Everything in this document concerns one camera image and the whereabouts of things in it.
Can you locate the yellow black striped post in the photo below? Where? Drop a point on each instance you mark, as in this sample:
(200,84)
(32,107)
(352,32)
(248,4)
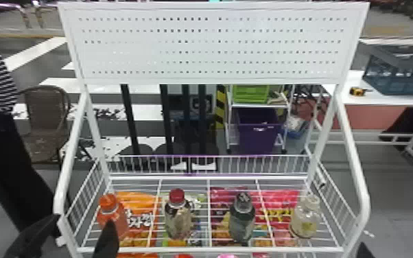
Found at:
(220,106)

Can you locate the white shelf trolley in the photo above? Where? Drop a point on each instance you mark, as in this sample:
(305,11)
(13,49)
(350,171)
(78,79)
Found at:
(230,122)

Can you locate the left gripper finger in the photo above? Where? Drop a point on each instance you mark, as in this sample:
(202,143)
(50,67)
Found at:
(107,243)

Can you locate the brown chair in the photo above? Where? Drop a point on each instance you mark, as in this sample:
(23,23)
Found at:
(46,115)

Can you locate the blue crate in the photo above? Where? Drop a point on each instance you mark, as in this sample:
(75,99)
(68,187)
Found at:
(401,79)

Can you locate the white side table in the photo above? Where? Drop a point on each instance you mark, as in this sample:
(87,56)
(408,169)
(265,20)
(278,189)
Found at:
(379,99)

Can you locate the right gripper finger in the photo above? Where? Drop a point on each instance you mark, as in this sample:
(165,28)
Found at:
(364,253)

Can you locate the red capped bottle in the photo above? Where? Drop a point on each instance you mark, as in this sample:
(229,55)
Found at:
(177,219)

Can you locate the pale clear bottle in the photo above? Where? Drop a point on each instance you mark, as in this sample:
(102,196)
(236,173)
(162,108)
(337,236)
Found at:
(304,221)

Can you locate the orange bottle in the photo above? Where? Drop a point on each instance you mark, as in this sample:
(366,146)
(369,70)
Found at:
(111,216)

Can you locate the yellow tape measure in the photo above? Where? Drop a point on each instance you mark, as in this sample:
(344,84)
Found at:
(357,91)

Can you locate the dark grey bottle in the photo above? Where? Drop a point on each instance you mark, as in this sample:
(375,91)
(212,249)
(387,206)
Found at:
(241,219)

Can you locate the green basket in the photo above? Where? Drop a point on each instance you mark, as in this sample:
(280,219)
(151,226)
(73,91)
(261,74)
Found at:
(250,94)

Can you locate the orange snack packet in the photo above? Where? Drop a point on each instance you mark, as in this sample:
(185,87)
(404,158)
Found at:
(140,209)

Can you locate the purple crate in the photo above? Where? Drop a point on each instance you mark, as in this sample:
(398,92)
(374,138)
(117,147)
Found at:
(258,131)

